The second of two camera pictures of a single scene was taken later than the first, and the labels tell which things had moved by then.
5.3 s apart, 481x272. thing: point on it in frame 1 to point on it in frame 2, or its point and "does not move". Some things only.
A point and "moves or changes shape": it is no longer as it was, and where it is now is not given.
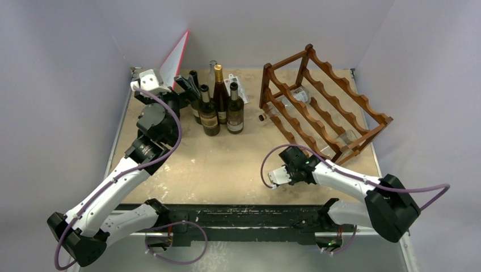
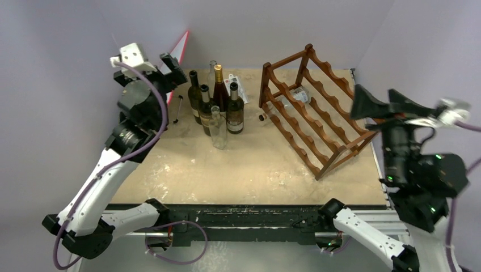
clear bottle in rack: (302, 94) does not move
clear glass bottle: (211, 78) does not move
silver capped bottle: (235, 111) does not move
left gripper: (185, 98) to (171, 81)
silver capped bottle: (209, 113) moves or changes shape
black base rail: (204, 224) does not move
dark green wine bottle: (196, 105) does not move
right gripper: (292, 165) to (393, 111)
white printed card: (241, 92) does not move
